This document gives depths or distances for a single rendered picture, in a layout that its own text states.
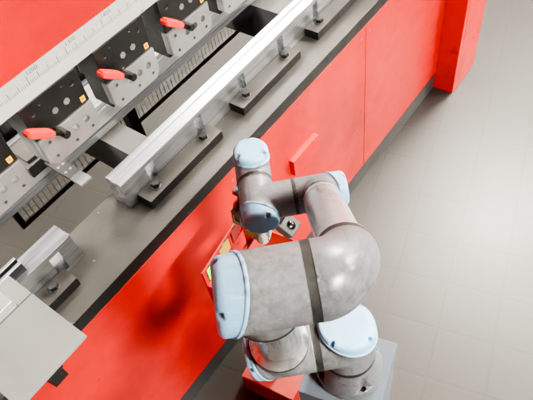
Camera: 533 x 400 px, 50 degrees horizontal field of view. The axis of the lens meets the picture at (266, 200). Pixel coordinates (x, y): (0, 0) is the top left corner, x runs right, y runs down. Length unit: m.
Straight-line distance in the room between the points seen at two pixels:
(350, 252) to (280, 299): 0.11
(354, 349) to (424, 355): 1.11
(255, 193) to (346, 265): 0.42
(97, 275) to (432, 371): 1.26
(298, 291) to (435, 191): 1.93
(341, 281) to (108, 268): 0.85
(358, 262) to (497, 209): 1.88
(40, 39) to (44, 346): 0.61
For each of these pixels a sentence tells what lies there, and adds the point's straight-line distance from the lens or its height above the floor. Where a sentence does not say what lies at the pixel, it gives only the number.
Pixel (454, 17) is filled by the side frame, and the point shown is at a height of 0.43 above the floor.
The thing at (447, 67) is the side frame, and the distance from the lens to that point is 2.98.
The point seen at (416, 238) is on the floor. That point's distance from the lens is 2.47.
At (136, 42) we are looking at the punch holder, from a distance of 1.36.
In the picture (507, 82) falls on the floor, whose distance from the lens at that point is 3.17.
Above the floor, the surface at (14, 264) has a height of 0.99.
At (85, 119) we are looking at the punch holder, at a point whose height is 1.21.
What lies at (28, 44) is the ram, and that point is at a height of 1.44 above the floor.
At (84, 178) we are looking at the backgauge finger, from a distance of 1.51.
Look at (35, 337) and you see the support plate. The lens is 1.31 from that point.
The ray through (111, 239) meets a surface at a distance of 1.53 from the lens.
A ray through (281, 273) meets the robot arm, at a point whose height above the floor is 1.41.
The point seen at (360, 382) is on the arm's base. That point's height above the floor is 0.83.
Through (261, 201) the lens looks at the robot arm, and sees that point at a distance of 1.12.
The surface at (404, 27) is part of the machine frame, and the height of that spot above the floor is 0.62.
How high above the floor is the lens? 2.04
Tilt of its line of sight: 52 degrees down
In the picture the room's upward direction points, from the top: 11 degrees counter-clockwise
